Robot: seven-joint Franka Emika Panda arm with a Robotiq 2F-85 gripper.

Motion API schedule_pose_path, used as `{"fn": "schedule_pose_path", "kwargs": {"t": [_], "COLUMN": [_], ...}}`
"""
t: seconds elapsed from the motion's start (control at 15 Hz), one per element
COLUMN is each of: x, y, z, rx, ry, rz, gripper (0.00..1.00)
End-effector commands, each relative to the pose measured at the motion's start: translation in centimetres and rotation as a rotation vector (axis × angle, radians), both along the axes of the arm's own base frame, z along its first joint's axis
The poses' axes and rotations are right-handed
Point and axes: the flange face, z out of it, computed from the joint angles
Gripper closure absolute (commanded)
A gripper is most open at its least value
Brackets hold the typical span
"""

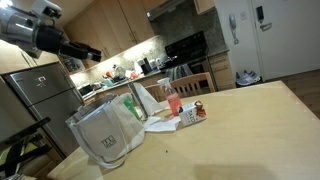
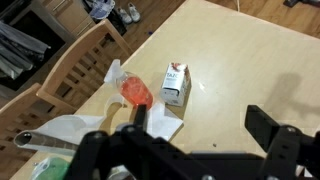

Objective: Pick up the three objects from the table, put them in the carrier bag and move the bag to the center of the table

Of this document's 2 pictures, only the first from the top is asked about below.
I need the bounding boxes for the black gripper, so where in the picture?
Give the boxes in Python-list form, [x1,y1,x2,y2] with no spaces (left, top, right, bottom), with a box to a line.
[34,25,103,64]

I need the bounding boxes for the green clear plastic packet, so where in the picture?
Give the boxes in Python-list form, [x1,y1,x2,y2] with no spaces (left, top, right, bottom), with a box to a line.
[119,92,143,122]

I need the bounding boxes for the beige canvas tote bag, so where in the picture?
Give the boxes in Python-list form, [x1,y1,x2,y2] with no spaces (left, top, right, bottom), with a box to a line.
[65,94,147,170]

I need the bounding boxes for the small white orange carton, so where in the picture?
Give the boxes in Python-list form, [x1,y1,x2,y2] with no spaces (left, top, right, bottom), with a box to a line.
[178,100,208,128]

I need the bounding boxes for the open kitchen shelf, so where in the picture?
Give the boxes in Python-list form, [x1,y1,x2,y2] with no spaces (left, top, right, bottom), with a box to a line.
[59,54,84,73]

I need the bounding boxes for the white microwave oven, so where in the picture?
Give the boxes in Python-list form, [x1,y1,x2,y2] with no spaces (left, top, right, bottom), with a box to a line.
[77,83,96,99]

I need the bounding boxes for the clear glass countertop jar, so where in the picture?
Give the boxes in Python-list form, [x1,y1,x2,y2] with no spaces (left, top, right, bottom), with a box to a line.
[113,64,126,79]

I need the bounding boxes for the teal countertop dish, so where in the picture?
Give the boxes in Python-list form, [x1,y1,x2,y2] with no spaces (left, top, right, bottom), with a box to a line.
[104,77,116,88]

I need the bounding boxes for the black countertop appliance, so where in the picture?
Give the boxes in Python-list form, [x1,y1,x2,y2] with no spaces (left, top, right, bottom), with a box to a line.
[141,58,153,75]

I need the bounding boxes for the stainless steel refrigerator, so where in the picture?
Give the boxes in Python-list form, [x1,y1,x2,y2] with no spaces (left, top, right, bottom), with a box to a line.
[1,61,86,158]

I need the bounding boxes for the light wooden cabinets above fridge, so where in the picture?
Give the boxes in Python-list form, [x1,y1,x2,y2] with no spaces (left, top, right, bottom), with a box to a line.
[0,39,60,75]

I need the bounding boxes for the silver metal pole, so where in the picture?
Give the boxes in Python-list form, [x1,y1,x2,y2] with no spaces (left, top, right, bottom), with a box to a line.
[128,82,149,119]

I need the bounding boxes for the white countertop container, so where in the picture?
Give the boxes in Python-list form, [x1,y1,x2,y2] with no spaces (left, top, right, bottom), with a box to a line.
[149,58,164,69]

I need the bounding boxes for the wooden chair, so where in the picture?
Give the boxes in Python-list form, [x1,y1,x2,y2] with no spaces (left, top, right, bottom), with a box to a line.
[144,83,168,103]
[169,71,216,98]

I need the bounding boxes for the steel range hood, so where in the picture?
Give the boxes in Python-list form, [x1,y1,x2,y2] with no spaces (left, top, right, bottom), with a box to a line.
[146,0,194,23]

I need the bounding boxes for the striped dish towel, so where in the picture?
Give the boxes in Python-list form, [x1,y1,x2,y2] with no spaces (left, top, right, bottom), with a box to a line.
[166,63,194,83]

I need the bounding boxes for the black tripod stand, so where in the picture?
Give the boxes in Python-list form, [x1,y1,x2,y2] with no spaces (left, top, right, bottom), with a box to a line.
[0,116,53,178]

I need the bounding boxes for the spray bottle with pink liquid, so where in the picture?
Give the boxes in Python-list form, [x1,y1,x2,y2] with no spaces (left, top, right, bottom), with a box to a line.
[157,77,184,117]

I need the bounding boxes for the black kitchen stove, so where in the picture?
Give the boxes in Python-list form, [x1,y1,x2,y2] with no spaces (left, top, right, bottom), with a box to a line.
[159,30,212,84]

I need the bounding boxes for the white paper sheet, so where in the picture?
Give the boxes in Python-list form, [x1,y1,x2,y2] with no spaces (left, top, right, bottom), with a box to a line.
[143,114,182,134]

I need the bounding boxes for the yellow green cloth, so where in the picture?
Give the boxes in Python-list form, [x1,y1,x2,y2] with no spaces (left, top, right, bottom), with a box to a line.
[0,141,38,168]

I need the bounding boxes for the wooden base cabinet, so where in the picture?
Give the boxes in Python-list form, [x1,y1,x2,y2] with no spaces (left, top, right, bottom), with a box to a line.
[208,49,236,92]

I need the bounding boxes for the white blue sneaker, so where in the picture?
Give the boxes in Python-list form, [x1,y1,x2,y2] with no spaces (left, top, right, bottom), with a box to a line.
[235,71,254,87]
[248,69,262,83]

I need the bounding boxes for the black door lock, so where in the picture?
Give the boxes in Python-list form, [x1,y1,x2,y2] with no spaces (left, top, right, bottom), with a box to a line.
[255,5,265,22]

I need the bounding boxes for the white door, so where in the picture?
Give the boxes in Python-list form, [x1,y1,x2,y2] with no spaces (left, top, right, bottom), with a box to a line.
[248,0,320,81]

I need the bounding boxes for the light wooden wall cabinets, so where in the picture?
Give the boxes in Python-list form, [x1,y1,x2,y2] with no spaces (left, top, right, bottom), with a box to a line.
[63,0,158,69]

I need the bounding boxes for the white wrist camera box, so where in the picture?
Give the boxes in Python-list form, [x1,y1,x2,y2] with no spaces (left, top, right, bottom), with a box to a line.
[31,0,63,20]

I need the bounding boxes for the light wooden wall cabinet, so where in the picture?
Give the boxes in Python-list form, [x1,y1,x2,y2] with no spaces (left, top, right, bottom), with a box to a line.
[193,0,216,15]

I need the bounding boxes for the grey wall phone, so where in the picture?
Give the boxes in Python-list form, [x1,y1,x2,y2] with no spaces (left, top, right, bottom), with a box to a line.
[228,13,240,45]

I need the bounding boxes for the silver door handle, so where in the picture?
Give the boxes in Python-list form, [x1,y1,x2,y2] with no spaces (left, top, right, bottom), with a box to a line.
[259,22,273,33]

